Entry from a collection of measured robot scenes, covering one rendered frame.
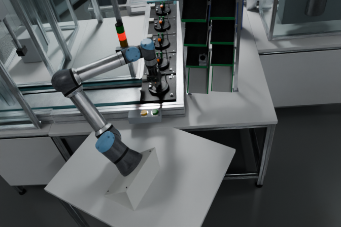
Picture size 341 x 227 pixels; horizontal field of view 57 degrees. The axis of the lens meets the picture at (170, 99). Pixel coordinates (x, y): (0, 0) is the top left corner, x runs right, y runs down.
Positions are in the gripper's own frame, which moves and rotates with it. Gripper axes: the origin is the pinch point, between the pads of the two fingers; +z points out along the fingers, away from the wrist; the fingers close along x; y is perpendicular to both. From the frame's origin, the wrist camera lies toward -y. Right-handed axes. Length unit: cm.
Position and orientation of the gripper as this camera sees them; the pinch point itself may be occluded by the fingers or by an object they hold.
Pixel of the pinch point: (156, 84)
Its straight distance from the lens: 202.4
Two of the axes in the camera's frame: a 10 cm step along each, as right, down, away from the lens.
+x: 9.9, -0.7, -0.9
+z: 1.1, 6.9, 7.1
